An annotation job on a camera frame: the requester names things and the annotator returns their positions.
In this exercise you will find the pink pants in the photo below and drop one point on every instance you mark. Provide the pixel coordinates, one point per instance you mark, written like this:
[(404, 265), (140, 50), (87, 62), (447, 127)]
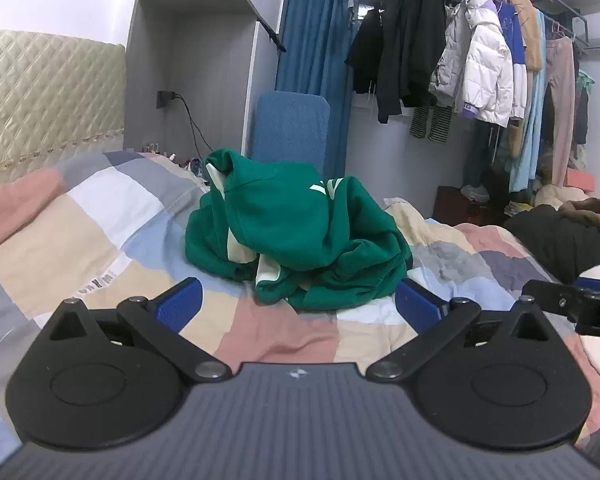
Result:
[(562, 100)]

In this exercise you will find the black coat with fur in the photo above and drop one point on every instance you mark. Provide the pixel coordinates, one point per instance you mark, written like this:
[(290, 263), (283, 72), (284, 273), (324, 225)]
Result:
[(550, 240)]

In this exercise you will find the beige quilted headboard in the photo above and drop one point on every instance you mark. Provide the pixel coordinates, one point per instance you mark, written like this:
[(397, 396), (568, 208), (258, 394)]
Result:
[(45, 90)]

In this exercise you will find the blue and white jacket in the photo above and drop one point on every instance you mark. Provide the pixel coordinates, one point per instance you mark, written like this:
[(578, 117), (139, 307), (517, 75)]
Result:
[(519, 45)]

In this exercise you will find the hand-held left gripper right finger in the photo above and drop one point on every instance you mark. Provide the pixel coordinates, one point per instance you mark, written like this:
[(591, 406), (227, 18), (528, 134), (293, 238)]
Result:
[(416, 305)]

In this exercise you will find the green hoodie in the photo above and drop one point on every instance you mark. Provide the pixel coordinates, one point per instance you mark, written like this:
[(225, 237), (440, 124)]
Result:
[(290, 230)]

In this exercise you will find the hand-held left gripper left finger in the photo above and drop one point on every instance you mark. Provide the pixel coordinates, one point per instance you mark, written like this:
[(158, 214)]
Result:
[(180, 304)]

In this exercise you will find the patchwork bed quilt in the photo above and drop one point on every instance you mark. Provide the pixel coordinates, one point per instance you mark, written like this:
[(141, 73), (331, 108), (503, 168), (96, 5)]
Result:
[(105, 240)]

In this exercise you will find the striped garment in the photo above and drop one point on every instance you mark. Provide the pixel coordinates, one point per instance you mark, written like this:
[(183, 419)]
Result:
[(440, 125)]

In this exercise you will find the tan coat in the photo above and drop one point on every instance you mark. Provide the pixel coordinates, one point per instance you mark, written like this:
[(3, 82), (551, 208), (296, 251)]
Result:
[(530, 35)]

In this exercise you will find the short black jacket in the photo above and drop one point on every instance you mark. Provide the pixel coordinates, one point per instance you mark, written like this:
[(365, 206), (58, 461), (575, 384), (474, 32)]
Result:
[(367, 55)]

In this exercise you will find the white puffer jacket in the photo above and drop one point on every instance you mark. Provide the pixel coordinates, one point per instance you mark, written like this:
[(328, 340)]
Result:
[(485, 65)]

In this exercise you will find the light blue garment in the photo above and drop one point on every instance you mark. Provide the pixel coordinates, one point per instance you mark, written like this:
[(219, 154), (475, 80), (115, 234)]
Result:
[(527, 155)]

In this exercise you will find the blue curtain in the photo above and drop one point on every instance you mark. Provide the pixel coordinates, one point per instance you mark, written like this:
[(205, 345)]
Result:
[(315, 35)]

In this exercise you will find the black wall socket charger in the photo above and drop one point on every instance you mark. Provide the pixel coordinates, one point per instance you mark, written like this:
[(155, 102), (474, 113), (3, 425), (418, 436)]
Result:
[(166, 99)]

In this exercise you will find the blue chair back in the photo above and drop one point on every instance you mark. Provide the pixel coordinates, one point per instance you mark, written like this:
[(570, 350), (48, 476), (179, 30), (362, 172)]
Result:
[(290, 130)]

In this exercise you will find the pink box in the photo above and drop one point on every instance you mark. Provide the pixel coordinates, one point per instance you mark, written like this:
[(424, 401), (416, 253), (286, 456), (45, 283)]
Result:
[(576, 178)]

